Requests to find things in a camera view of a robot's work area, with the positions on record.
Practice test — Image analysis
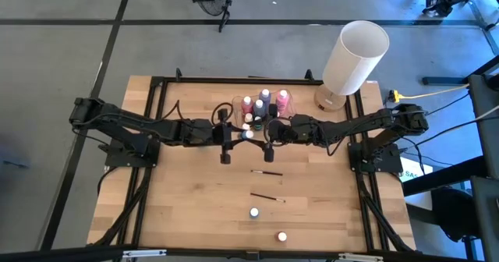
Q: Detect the black aluminium table frame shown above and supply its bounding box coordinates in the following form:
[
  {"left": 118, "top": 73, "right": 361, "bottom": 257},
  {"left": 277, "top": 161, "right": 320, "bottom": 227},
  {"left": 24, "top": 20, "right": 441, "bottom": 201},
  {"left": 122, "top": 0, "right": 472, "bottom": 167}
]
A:
[{"left": 116, "top": 67, "right": 416, "bottom": 255}]

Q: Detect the clear plastic tray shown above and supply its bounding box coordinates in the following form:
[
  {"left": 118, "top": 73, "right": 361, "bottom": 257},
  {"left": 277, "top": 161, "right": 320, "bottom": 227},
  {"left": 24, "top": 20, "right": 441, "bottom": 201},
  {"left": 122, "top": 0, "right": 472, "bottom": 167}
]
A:
[{"left": 232, "top": 89, "right": 297, "bottom": 119}]

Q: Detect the white printed box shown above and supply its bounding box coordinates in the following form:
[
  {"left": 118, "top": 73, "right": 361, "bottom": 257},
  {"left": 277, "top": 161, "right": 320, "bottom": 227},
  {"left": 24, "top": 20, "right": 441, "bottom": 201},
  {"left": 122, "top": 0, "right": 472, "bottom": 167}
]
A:
[{"left": 399, "top": 156, "right": 434, "bottom": 184}]

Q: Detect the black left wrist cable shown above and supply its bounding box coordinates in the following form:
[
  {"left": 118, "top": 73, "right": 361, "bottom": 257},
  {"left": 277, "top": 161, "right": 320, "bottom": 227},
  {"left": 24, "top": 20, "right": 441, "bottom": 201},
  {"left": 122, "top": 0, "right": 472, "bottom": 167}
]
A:
[{"left": 211, "top": 101, "right": 235, "bottom": 127}]

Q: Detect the yellow extension cord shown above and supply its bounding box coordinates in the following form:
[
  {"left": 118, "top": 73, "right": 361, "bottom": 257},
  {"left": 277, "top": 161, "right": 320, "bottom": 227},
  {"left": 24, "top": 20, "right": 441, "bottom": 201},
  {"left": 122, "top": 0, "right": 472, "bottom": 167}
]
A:
[{"left": 388, "top": 83, "right": 471, "bottom": 104}]

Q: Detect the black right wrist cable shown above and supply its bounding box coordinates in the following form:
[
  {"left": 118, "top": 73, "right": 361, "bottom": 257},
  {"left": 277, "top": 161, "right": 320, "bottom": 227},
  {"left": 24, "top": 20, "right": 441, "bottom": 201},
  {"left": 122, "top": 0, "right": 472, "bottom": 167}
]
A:
[{"left": 263, "top": 117, "right": 274, "bottom": 148}]

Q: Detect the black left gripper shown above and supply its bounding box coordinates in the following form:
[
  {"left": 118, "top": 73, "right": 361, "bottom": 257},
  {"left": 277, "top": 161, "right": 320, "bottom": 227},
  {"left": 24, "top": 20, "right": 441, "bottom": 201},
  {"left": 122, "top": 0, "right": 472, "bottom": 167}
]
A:
[{"left": 212, "top": 108, "right": 254, "bottom": 165}]

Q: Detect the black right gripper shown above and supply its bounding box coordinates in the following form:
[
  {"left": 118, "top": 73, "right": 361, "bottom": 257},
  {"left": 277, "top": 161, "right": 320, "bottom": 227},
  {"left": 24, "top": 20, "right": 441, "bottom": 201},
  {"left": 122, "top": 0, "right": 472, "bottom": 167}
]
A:
[{"left": 249, "top": 104, "right": 299, "bottom": 162}]

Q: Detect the black office chair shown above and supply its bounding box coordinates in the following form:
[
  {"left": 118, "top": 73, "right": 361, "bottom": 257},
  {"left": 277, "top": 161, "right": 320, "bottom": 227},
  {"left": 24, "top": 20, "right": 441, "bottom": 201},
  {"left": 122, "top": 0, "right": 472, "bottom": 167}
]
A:
[{"left": 430, "top": 186, "right": 481, "bottom": 243}]

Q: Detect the tall rose pink paint bottle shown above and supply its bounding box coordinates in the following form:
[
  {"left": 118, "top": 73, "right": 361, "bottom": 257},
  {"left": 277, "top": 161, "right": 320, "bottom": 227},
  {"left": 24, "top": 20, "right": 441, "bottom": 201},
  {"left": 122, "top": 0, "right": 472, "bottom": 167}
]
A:
[{"left": 240, "top": 95, "right": 254, "bottom": 115}]

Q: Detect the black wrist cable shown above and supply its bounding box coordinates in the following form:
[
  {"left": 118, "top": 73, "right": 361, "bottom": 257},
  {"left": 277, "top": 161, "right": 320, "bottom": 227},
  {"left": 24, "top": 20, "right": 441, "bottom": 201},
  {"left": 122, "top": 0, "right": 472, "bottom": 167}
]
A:
[
  {"left": 211, "top": 101, "right": 235, "bottom": 127},
  {"left": 263, "top": 117, "right": 274, "bottom": 148}
]

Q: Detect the table lamp white shade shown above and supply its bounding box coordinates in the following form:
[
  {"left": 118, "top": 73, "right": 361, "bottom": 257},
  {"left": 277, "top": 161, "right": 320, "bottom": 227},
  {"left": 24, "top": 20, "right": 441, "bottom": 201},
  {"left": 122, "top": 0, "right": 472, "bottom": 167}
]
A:
[{"left": 313, "top": 19, "right": 391, "bottom": 113}]

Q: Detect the thin black paintbrush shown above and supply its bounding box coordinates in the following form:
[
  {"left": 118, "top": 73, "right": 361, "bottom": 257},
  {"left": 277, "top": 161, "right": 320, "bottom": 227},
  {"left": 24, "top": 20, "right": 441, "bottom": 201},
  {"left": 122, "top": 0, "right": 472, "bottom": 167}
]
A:
[
  {"left": 250, "top": 169, "right": 284, "bottom": 177},
  {"left": 249, "top": 193, "right": 286, "bottom": 204}
]

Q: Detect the black floor cable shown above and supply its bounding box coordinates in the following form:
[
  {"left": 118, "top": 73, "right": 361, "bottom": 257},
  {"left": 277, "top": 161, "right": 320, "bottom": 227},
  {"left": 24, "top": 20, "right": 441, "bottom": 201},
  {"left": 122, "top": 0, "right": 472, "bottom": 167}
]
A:
[
  {"left": 420, "top": 115, "right": 499, "bottom": 146},
  {"left": 424, "top": 92, "right": 471, "bottom": 117}
]

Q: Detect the tall lavender paint bottle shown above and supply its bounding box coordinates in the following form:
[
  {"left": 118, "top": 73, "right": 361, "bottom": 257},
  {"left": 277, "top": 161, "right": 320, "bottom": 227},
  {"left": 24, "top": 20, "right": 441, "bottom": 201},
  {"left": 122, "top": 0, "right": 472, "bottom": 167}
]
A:
[{"left": 259, "top": 88, "right": 273, "bottom": 107}]

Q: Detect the tall light pink paint bottle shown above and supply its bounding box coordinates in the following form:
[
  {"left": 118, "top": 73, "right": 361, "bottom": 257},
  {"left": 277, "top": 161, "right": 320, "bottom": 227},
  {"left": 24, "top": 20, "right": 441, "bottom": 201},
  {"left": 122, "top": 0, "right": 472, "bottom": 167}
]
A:
[{"left": 274, "top": 89, "right": 290, "bottom": 113}]

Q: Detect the silver aluminium bracket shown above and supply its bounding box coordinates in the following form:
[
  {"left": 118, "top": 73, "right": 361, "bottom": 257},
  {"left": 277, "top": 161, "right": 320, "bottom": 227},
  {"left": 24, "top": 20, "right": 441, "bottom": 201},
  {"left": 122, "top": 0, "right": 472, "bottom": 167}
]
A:
[
  {"left": 338, "top": 253, "right": 385, "bottom": 262},
  {"left": 122, "top": 249, "right": 167, "bottom": 259}
]

